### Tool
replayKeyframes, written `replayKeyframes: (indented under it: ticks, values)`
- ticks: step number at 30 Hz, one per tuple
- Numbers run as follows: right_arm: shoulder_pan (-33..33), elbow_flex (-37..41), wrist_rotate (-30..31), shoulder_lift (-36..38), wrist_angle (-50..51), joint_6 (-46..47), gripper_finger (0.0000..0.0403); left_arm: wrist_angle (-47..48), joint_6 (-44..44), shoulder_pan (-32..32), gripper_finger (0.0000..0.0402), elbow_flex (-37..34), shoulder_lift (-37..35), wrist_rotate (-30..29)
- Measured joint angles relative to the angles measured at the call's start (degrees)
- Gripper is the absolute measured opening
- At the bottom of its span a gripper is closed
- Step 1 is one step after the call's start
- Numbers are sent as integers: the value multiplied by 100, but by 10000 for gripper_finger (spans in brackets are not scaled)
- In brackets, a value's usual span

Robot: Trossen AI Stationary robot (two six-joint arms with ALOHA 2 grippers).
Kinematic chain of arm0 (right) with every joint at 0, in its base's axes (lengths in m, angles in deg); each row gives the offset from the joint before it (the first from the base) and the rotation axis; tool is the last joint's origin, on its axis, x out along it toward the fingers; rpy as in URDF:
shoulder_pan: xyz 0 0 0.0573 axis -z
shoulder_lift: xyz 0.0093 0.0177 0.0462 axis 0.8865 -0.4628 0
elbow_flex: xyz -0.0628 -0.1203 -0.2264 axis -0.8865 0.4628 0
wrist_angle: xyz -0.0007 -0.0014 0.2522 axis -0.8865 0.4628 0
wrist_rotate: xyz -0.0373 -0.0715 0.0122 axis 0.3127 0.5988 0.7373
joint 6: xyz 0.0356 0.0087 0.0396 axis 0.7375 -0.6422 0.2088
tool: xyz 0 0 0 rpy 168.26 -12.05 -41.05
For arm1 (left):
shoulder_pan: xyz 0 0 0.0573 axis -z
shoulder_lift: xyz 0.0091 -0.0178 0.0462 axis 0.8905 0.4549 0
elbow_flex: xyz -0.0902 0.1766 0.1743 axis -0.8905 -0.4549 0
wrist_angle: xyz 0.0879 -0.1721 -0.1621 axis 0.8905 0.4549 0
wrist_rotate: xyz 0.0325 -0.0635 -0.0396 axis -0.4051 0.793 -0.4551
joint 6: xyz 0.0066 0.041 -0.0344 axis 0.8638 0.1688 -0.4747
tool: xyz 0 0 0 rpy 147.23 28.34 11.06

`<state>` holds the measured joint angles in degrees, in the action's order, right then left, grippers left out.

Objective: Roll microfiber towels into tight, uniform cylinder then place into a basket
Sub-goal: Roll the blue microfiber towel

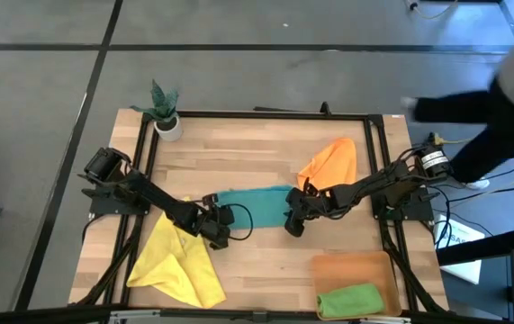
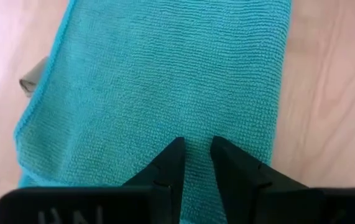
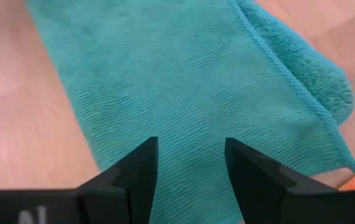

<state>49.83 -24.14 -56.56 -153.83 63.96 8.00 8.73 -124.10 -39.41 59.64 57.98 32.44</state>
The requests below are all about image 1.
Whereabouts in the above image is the yellow extension cable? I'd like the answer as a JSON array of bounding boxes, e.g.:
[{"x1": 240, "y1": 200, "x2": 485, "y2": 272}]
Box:
[{"x1": 429, "y1": 131, "x2": 467, "y2": 146}]

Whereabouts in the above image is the black aluminium table frame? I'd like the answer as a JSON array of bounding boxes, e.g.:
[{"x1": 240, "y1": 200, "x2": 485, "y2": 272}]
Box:
[{"x1": 76, "y1": 102, "x2": 449, "y2": 316}]

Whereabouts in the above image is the green microfiber towel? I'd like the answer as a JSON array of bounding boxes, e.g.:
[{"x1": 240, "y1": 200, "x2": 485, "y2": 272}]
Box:
[{"x1": 316, "y1": 282, "x2": 386, "y2": 320}]

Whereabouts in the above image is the potted plant in white pot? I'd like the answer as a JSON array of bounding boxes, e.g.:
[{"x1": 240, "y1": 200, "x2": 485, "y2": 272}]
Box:
[{"x1": 130, "y1": 79, "x2": 184, "y2": 143}]

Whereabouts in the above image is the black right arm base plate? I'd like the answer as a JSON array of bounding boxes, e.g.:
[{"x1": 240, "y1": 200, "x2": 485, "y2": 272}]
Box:
[{"x1": 370, "y1": 186, "x2": 436, "y2": 222}]

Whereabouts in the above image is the person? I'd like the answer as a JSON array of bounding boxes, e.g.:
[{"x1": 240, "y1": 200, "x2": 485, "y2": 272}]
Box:
[{"x1": 400, "y1": 24, "x2": 514, "y2": 191}]

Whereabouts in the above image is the black left gripper cable loop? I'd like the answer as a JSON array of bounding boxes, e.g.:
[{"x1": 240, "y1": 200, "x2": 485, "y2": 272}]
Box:
[{"x1": 224, "y1": 202, "x2": 255, "y2": 242}]

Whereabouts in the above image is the orange plastic basket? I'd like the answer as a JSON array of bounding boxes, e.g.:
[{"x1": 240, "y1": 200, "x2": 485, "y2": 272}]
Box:
[{"x1": 311, "y1": 250, "x2": 403, "y2": 321}]

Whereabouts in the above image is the black desk foot bar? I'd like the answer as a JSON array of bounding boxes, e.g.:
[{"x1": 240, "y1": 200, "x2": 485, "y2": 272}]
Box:
[{"x1": 436, "y1": 227, "x2": 514, "y2": 266}]

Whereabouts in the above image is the orange microfiber towel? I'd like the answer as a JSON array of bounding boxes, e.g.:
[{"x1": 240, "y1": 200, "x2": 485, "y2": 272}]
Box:
[{"x1": 297, "y1": 137, "x2": 358, "y2": 193}]

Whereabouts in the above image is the yellow cable with black plug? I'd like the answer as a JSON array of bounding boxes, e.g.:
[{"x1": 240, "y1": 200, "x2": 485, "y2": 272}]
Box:
[{"x1": 404, "y1": 0, "x2": 460, "y2": 20}]

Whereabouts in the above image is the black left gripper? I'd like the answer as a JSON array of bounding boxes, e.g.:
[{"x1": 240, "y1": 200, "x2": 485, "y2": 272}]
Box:
[{"x1": 193, "y1": 193, "x2": 236, "y2": 236}]

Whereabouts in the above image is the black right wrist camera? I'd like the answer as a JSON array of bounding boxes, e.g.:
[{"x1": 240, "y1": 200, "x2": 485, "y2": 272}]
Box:
[{"x1": 284, "y1": 216, "x2": 305, "y2": 239}]

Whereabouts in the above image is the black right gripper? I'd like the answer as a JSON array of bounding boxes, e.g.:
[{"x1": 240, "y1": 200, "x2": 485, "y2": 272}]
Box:
[{"x1": 284, "y1": 178, "x2": 332, "y2": 226}]

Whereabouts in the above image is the white cardboard box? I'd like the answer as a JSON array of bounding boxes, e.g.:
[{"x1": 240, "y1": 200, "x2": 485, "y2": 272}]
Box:
[{"x1": 434, "y1": 213, "x2": 486, "y2": 285}]

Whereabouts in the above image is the teal microfiber towel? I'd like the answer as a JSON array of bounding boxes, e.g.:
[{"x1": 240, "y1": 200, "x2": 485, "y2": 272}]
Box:
[{"x1": 215, "y1": 184, "x2": 294, "y2": 230}]

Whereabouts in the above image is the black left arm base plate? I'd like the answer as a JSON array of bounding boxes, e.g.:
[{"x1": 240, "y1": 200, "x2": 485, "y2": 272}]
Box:
[{"x1": 83, "y1": 186, "x2": 152, "y2": 216}]

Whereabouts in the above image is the yellow microfiber towel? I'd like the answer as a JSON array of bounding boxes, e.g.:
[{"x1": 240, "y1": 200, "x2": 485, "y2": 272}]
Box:
[{"x1": 125, "y1": 195, "x2": 228, "y2": 310}]

